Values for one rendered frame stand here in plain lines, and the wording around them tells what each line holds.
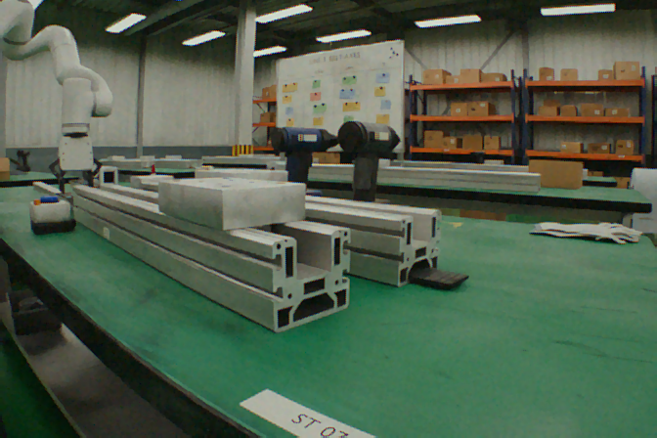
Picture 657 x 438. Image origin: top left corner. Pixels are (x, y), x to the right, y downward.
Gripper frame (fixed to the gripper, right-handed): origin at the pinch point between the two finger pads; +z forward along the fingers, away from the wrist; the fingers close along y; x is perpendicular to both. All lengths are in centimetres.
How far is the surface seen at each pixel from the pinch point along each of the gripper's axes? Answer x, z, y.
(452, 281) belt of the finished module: 104, 5, -18
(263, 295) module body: 97, 3, 5
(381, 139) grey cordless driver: 78, -12, -38
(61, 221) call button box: 34.9, 3.9, 11.3
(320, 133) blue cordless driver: 55, -14, -45
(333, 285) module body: 99, 3, -3
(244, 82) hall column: -621, -159, -495
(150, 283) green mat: 78, 6, 8
